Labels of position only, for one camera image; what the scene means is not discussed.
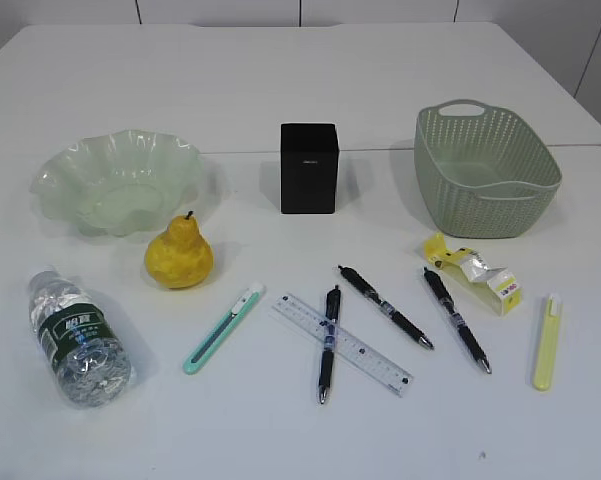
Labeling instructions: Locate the yellow pear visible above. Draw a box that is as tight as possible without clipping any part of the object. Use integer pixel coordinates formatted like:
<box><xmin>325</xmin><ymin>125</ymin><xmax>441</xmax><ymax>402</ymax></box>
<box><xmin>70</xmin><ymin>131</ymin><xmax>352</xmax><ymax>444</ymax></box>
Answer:
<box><xmin>144</xmin><ymin>210</ymin><xmax>214</xmax><ymax>289</ymax></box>

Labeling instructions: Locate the green woven plastic basket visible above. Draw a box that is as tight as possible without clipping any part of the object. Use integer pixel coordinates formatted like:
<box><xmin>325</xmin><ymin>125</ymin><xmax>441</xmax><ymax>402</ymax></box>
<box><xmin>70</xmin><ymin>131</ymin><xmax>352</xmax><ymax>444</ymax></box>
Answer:
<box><xmin>414</xmin><ymin>99</ymin><xmax>562</xmax><ymax>239</ymax></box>

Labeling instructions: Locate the clear water bottle green label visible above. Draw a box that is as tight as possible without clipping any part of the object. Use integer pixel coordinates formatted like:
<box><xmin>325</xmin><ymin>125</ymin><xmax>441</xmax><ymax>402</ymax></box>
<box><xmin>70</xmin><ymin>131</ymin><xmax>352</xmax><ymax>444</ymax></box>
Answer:
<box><xmin>28</xmin><ymin>269</ymin><xmax>132</xmax><ymax>408</ymax></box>

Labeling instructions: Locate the yellow utility knife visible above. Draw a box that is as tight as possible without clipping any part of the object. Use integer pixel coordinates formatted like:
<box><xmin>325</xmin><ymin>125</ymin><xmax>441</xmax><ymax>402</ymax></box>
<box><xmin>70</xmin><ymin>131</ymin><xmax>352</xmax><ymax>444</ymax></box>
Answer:
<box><xmin>532</xmin><ymin>294</ymin><xmax>563</xmax><ymax>391</ymax></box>

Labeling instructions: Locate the teal utility knife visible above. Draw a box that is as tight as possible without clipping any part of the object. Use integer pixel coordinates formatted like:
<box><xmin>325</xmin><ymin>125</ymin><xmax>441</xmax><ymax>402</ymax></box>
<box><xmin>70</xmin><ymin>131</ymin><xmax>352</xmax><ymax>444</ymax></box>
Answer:
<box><xmin>182</xmin><ymin>282</ymin><xmax>266</xmax><ymax>375</ymax></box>

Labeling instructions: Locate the translucent green wavy plate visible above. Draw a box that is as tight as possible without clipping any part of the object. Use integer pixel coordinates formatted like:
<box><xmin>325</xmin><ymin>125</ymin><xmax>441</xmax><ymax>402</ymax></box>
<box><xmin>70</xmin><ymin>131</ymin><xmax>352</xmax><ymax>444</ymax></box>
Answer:
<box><xmin>30</xmin><ymin>129</ymin><xmax>209</xmax><ymax>236</ymax></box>

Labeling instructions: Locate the black pen on ruler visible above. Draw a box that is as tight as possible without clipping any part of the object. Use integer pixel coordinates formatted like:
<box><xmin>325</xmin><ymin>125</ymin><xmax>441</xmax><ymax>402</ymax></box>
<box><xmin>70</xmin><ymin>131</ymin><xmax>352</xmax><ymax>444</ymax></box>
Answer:
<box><xmin>318</xmin><ymin>285</ymin><xmax>341</xmax><ymax>405</ymax></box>

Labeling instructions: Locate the black pen middle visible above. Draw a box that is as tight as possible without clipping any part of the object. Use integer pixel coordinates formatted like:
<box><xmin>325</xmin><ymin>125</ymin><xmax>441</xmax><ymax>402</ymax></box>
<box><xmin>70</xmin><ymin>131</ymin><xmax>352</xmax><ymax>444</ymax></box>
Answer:
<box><xmin>338</xmin><ymin>265</ymin><xmax>435</xmax><ymax>350</ymax></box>

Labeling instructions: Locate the black pen right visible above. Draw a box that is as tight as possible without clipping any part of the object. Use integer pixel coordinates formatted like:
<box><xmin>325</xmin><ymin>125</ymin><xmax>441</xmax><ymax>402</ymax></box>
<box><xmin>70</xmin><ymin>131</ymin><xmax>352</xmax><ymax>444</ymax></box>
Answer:
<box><xmin>423</xmin><ymin>267</ymin><xmax>492</xmax><ymax>374</ymax></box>

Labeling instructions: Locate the clear plastic ruler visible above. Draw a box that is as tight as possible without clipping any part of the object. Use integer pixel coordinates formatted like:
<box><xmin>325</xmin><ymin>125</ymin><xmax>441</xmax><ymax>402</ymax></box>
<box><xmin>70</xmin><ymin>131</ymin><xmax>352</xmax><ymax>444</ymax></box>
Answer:
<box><xmin>272</xmin><ymin>293</ymin><xmax>412</xmax><ymax>397</ymax></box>

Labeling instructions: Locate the black square pen holder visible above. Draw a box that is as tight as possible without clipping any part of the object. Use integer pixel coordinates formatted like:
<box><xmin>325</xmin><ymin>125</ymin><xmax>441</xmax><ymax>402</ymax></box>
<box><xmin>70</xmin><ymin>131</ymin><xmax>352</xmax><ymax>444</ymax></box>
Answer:
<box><xmin>280</xmin><ymin>123</ymin><xmax>340</xmax><ymax>214</ymax></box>

